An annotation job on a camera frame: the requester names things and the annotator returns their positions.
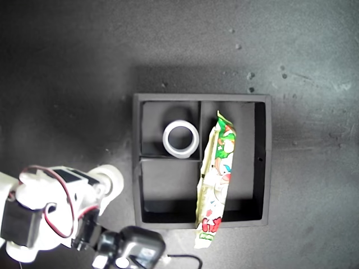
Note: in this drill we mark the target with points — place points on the snack bar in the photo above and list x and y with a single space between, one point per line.
221 157

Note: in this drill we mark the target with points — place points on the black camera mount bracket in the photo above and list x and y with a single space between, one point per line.
89 229

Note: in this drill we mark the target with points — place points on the black compartment tray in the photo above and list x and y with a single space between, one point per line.
244 134

